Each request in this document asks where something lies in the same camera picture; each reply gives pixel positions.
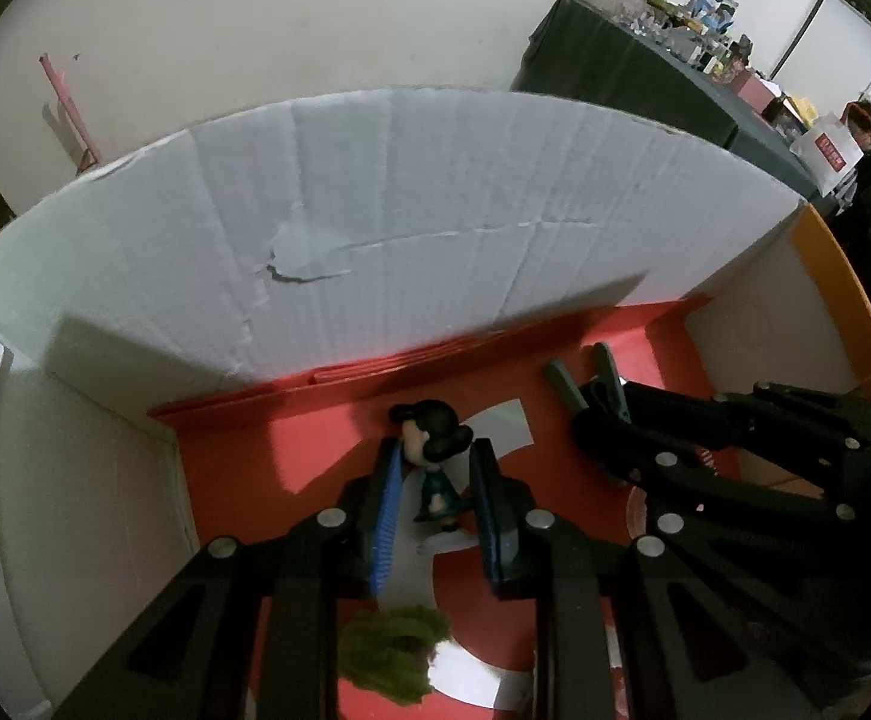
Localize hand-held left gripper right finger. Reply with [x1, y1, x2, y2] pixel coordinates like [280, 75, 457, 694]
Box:
[469, 436, 821, 720]

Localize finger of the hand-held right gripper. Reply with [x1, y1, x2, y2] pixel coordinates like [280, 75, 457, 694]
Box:
[589, 342, 871, 467]
[543, 360, 858, 542]

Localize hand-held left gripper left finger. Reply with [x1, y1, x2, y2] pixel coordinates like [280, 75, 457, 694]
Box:
[52, 435, 411, 720]

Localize black-haired figurine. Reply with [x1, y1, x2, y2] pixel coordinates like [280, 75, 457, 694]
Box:
[388, 400, 475, 535]

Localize white and red cardboard box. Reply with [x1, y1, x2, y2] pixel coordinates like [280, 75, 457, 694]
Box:
[0, 86, 871, 720]

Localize green pompom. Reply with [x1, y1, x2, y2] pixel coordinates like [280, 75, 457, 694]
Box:
[336, 604, 453, 707]

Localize white paper bag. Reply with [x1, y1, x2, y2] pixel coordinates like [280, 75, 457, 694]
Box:
[790, 111, 866, 194]

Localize pink box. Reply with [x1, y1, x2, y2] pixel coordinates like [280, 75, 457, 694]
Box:
[734, 73, 776, 112]

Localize dark cloth covered table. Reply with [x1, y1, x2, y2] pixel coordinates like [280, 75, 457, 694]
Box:
[508, 0, 843, 205]

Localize row of small items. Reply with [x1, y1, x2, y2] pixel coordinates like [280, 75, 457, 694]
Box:
[592, 0, 782, 80]

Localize pink stick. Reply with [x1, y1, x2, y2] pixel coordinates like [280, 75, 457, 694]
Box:
[38, 52, 104, 170]

